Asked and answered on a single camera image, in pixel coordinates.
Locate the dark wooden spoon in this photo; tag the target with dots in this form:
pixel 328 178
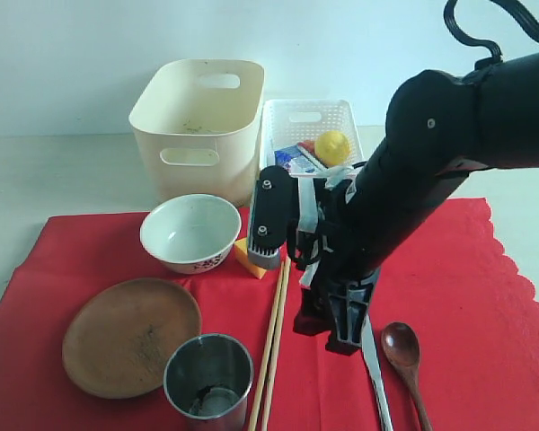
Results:
pixel 402 350

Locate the yellow cheese wedge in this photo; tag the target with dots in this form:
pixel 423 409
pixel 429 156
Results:
pixel 241 255

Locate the red table cloth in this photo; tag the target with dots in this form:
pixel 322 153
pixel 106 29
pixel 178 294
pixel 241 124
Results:
pixel 475 316

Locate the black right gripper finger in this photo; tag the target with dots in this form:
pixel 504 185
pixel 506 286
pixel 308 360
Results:
pixel 311 319
pixel 349 303

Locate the white perforated plastic basket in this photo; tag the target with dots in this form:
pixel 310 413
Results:
pixel 286 122

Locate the steel cup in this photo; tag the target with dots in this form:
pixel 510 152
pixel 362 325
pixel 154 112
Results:
pixel 208 380

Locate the cream plastic bin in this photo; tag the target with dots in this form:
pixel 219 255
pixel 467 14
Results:
pixel 197 124

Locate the right wooden chopstick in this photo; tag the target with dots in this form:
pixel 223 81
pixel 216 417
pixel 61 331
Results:
pixel 273 365

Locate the steel table knife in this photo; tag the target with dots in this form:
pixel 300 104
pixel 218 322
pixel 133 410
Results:
pixel 369 352

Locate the left wooden chopstick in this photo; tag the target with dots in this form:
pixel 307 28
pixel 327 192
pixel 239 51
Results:
pixel 256 404

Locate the white ceramic bowl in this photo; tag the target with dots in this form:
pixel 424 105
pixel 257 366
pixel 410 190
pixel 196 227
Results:
pixel 191 234

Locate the red sausage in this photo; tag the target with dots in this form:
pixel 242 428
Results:
pixel 308 145

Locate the wooden chopstick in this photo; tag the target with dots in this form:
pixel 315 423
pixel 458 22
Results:
pixel 256 404
pixel 273 365

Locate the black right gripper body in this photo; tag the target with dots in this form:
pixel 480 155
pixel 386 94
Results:
pixel 348 227

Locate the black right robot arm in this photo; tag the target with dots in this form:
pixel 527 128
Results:
pixel 439 128

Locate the blue white milk carton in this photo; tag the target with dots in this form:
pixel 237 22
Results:
pixel 296 159

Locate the yellow lemon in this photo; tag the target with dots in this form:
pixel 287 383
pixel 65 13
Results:
pixel 332 148

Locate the brown wooden plate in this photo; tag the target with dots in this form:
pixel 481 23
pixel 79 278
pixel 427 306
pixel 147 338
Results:
pixel 118 344

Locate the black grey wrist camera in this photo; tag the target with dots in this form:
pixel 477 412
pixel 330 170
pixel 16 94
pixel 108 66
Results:
pixel 274 212

